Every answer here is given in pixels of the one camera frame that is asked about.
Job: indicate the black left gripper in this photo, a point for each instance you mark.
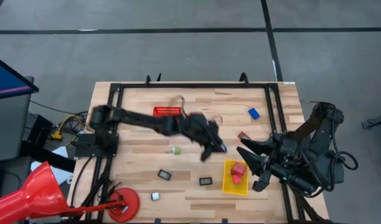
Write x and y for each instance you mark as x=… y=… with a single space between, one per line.
x=203 y=129

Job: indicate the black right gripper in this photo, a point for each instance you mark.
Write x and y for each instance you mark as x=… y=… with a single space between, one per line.
x=285 y=155

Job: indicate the red rectangular box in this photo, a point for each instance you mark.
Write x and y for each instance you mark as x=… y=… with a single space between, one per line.
x=239 y=168

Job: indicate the green white pencil sharpener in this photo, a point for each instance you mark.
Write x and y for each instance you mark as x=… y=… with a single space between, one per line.
x=177 y=151

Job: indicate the blue eraser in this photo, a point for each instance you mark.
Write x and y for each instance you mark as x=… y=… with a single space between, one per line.
x=254 y=113

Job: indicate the black digital clock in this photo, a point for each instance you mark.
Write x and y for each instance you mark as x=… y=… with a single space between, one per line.
x=205 y=181
x=164 y=175

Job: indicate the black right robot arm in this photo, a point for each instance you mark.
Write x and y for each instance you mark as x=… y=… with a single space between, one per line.
x=321 y=133

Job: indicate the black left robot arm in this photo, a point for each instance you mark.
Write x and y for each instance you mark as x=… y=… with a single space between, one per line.
x=140 y=119

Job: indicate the small red digital clock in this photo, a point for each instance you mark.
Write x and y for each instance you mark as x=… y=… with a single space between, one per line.
x=243 y=136

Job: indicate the yellow plastic basket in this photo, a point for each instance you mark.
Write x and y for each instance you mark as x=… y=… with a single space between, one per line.
x=228 y=186

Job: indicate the red plastic basket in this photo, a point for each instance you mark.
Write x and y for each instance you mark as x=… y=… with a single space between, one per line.
x=167 y=111

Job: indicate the black floor stand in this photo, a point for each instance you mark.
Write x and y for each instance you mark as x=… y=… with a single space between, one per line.
x=375 y=122

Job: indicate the white paper sheet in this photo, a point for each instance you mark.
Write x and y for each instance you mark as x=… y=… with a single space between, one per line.
x=61 y=152

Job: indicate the black stand leg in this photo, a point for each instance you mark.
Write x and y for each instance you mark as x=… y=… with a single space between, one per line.
x=47 y=157

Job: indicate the red desk lamp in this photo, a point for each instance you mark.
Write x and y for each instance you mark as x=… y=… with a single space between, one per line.
x=31 y=199

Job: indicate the grey cabinet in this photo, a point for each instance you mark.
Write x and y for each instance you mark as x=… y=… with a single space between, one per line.
x=7 y=124

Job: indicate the black metal table frame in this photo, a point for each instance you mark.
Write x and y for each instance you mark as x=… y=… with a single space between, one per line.
x=193 y=85

